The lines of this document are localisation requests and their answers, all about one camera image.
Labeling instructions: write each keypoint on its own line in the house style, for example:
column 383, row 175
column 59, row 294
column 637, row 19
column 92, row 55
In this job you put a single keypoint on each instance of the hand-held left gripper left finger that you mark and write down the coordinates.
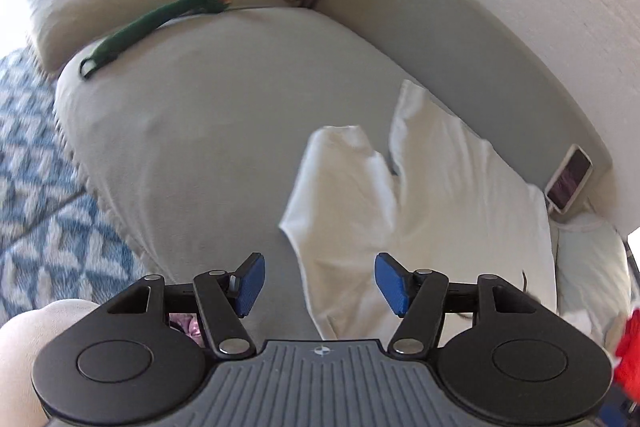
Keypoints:
column 252, row 282

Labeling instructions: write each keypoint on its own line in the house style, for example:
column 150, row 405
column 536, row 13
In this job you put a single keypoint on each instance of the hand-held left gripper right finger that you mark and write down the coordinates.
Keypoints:
column 392, row 284

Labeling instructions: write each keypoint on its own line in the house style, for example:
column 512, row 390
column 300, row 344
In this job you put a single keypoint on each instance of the white t-shirt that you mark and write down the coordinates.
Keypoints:
column 450, row 207

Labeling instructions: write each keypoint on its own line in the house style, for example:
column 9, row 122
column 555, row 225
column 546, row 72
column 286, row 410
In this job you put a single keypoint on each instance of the purple patterned cloth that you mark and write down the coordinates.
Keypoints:
column 187, row 329

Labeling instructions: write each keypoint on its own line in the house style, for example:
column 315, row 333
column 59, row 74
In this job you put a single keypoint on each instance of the grey sofa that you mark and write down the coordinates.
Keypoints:
column 210, row 122

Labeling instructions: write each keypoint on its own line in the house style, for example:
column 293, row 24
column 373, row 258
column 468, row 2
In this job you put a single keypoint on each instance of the smartphone in white case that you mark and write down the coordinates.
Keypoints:
column 570, row 179

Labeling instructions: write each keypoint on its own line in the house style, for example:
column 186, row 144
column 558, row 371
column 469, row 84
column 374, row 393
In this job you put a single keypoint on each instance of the blue patterned rug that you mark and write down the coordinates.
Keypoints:
column 35, row 187

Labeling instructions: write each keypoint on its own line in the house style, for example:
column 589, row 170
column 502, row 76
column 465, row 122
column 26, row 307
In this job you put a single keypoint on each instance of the person's leg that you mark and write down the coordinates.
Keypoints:
column 25, row 357

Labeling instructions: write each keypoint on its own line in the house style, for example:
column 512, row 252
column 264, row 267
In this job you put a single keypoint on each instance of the red cloth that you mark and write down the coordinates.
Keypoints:
column 630, row 347

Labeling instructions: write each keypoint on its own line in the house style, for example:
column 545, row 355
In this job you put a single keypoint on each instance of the green knitted stick toy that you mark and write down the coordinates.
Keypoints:
column 145, row 24

